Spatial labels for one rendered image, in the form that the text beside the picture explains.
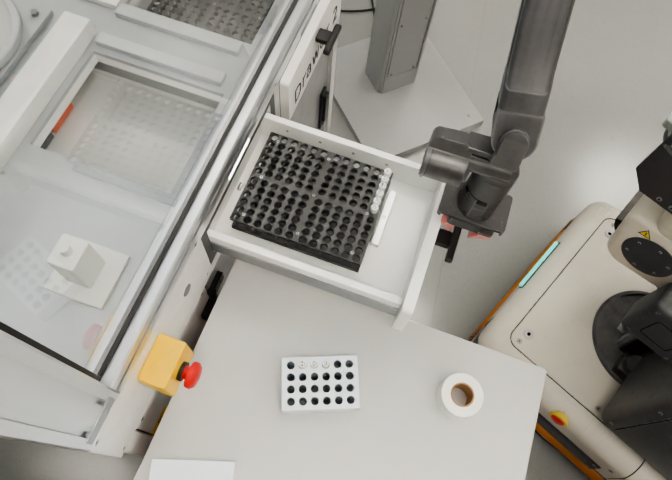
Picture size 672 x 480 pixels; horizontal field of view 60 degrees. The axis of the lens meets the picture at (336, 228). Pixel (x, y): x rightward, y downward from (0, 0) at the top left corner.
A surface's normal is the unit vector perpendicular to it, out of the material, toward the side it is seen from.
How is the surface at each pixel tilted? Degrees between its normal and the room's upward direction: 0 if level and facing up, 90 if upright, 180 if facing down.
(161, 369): 0
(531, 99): 60
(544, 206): 0
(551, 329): 0
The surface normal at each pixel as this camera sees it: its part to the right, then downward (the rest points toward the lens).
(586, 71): 0.06, -0.40
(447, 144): -0.25, 0.55
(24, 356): 0.94, 0.33
